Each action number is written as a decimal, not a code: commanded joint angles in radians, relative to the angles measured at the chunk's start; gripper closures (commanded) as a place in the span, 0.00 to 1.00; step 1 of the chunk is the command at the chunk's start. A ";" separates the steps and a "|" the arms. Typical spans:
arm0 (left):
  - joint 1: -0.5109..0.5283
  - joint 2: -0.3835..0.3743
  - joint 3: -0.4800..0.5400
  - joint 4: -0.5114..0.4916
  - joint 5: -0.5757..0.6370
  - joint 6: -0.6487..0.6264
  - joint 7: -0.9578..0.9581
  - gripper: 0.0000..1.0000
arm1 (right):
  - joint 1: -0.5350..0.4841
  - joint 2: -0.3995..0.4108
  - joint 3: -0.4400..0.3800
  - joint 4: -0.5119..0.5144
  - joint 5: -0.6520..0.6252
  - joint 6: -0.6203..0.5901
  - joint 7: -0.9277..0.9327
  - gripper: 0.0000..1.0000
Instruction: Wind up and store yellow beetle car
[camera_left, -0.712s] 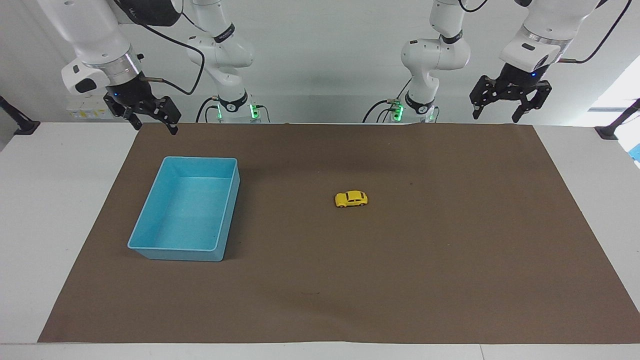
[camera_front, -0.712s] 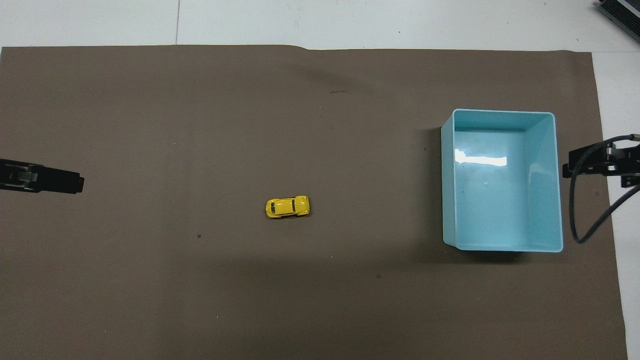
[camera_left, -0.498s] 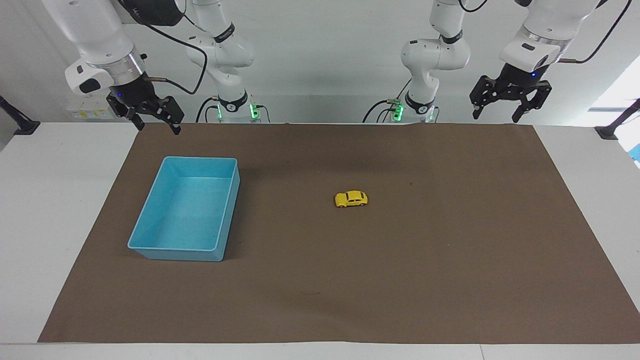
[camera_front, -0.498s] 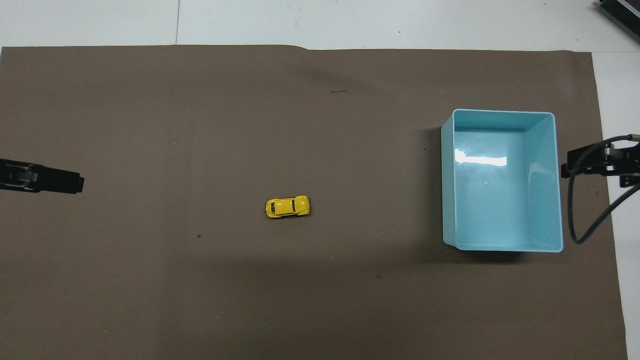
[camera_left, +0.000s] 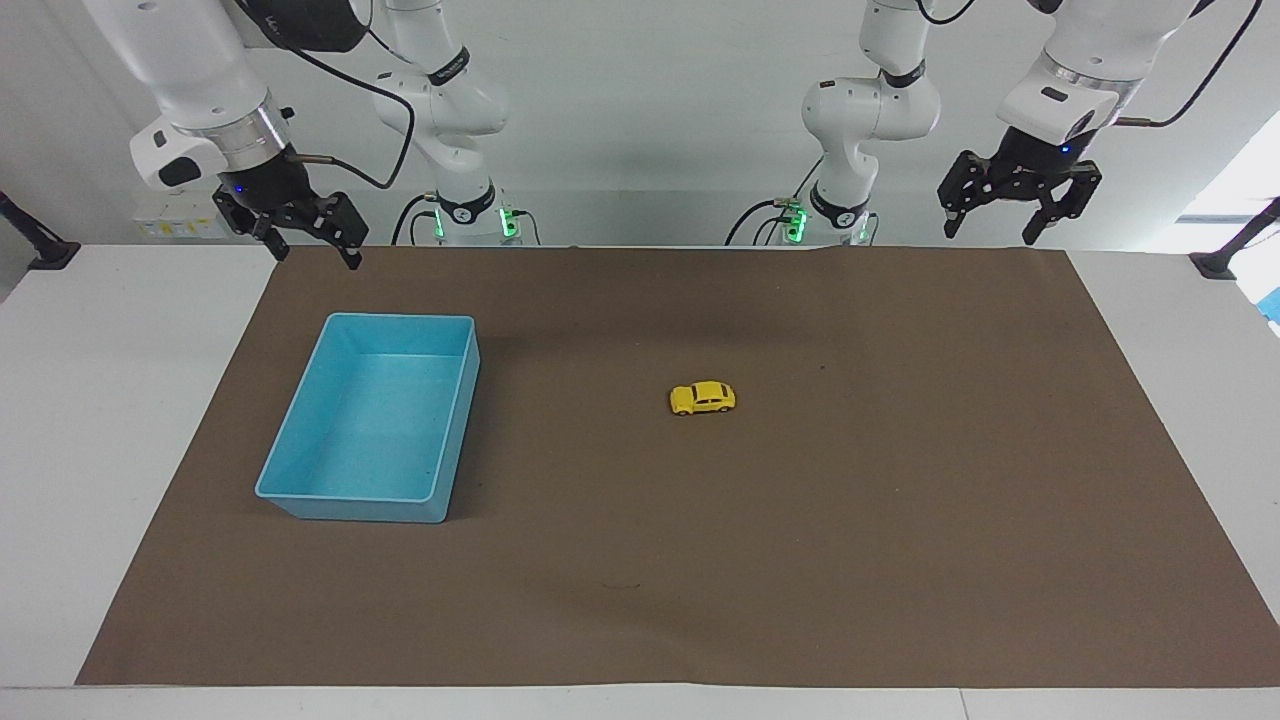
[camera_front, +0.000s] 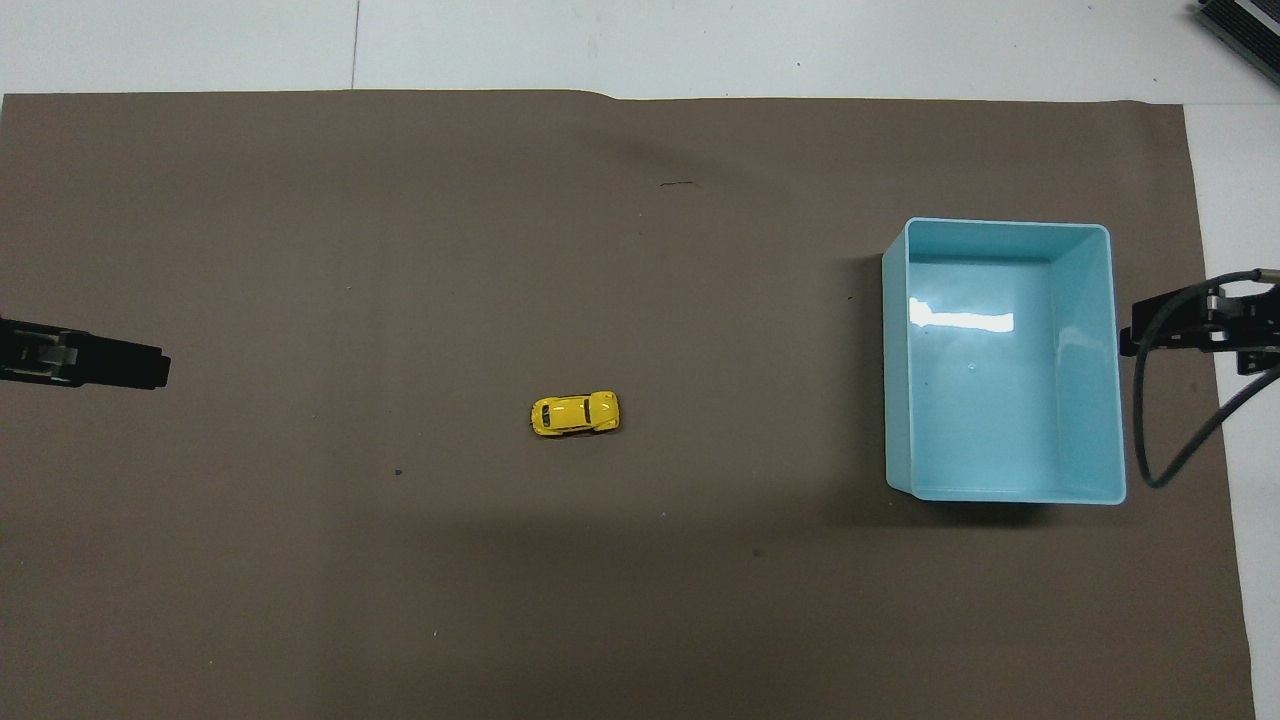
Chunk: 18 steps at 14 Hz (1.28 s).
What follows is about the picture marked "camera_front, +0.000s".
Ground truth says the yellow toy beetle car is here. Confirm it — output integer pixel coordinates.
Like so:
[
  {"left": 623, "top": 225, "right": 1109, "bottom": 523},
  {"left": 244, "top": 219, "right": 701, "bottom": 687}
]
[{"left": 529, "top": 390, "right": 621, "bottom": 439}]

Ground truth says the light blue plastic bin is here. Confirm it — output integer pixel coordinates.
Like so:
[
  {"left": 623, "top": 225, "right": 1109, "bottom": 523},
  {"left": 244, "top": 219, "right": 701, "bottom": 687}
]
[{"left": 881, "top": 217, "right": 1128, "bottom": 506}]

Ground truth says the black stand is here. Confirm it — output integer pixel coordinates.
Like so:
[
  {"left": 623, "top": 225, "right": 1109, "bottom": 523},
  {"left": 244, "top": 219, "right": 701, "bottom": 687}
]
[{"left": 1194, "top": 0, "right": 1280, "bottom": 58}]

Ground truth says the black cable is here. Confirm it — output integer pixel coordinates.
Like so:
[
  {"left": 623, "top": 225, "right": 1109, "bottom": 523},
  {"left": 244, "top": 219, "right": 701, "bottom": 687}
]
[{"left": 1131, "top": 267, "right": 1280, "bottom": 491}]

